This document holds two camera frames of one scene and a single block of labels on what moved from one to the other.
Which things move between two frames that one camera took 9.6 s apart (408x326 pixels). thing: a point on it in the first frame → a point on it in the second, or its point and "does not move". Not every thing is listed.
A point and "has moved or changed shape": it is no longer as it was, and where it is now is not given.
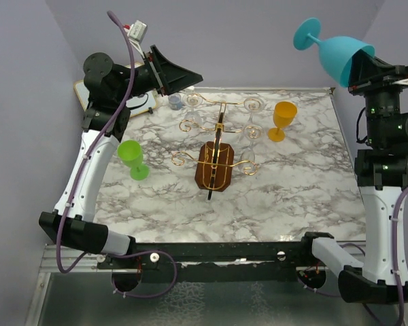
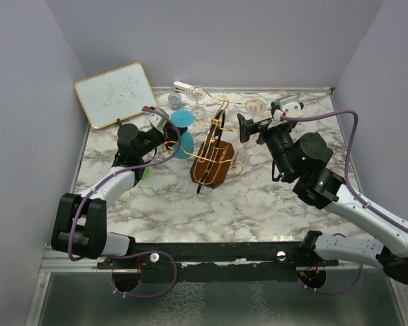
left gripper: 164,73 → 170,133
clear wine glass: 247,162 has moved or changed shape
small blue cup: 174,100 does not move
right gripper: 367,68 → 247,127
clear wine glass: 192,119 → 198,114
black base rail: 240,262 does not move
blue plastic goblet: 336,53 → 183,119
